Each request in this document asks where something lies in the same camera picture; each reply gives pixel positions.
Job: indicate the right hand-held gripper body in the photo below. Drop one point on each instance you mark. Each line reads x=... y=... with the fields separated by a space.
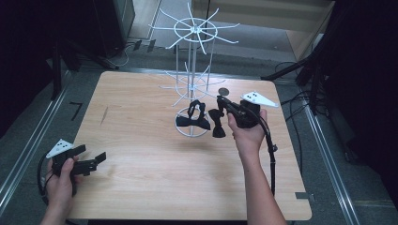
x=248 y=115

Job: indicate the black metal stand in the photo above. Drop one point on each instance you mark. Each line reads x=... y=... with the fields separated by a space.
x=313 y=59
x=57 y=72

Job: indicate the wooden furniture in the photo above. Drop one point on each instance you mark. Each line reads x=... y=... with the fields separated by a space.
x=297 y=34

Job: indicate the person's left hand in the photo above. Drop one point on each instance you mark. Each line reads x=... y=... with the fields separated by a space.
x=61 y=190

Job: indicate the aluminium floor rail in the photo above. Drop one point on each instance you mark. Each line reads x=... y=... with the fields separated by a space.
x=328 y=162
x=31 y=143

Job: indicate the grey tape piece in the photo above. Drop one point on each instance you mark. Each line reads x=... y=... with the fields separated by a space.
x=303 y=196

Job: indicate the person's right hand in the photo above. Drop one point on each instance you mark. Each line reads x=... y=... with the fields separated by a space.
x=248 y=140

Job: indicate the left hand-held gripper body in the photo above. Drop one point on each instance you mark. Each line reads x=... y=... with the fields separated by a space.
x=59 y=149

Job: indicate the dark cabinet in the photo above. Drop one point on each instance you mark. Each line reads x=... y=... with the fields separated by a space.
x=115 y=25

